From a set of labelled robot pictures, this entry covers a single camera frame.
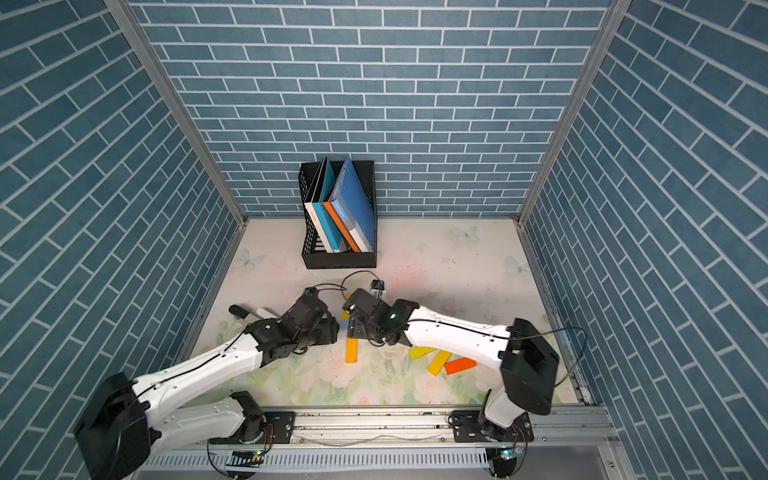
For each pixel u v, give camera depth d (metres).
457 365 0.84
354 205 1.05
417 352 0.86
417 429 0.75
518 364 0.41
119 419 0.38
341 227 0.92
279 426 0.74
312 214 0.86
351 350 0.86
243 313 0.89
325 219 0.88
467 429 0.74
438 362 0.85
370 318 0.59
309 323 0.64
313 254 1.07
